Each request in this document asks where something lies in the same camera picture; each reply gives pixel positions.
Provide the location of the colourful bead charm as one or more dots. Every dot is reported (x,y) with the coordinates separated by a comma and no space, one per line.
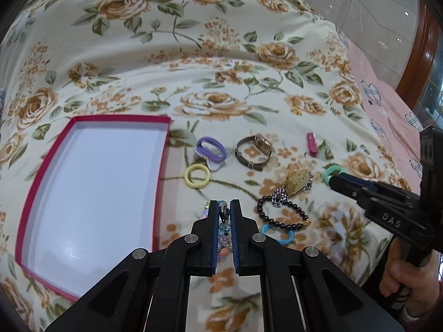
(224,232)

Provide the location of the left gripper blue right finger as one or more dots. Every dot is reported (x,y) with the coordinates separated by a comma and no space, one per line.
(236,219)

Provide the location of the pink hair clip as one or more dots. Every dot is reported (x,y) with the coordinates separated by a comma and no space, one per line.
(312,144)

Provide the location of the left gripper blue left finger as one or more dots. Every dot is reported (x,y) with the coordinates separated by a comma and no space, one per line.
(211,237)

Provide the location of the wooden door frame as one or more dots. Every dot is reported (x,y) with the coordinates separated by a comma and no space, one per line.
(421,58)

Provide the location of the gold rhinestone hair clip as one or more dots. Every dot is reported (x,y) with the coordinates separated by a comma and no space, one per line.
(298,181)

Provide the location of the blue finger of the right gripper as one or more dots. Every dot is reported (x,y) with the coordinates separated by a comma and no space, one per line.
(357,182)
(344,188)

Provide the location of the pink bed sheet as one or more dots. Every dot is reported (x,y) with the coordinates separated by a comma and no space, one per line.
(394,122)

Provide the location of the right hand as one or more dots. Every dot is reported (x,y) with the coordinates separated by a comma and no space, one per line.
(422,282)

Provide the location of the red white shallow box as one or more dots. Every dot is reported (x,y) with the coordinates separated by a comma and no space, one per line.
(94,199)

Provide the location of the floral cream blanket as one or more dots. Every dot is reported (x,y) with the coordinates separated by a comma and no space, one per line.
(221,70)

